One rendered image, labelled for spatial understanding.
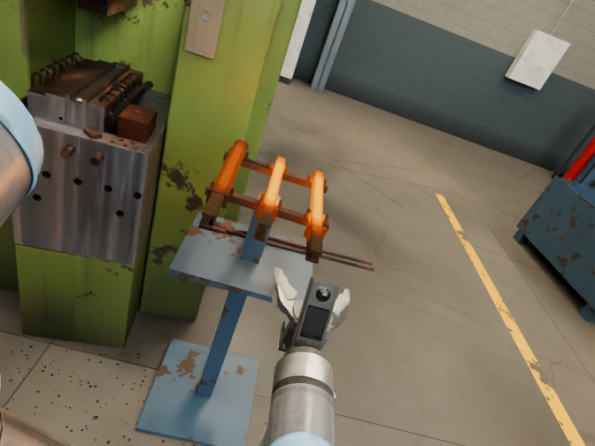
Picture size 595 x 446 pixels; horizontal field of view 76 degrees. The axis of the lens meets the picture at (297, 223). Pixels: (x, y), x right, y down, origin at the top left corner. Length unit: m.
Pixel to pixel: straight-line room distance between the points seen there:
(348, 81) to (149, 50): 5.69
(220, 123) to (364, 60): 5.87
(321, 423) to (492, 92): 7.42
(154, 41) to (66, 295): 1.00
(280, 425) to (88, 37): 1.52
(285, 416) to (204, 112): 1.02
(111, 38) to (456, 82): 6.41
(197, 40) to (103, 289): 0.93
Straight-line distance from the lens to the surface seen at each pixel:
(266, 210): 0.86
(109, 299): 1.61
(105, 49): 1.73
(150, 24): 1.66
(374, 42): 7.07
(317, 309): 0.61
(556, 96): 8.26
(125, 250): 1.43
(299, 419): 0.54
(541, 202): 4.39
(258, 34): 1.27
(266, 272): 1.13
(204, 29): 1.26
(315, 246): 0.82
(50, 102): 1.31
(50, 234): 1.48
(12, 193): 0.29
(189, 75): 1.31
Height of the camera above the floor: 1.47
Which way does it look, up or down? 31 degrees down
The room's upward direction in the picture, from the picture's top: 22 degrees clockwise
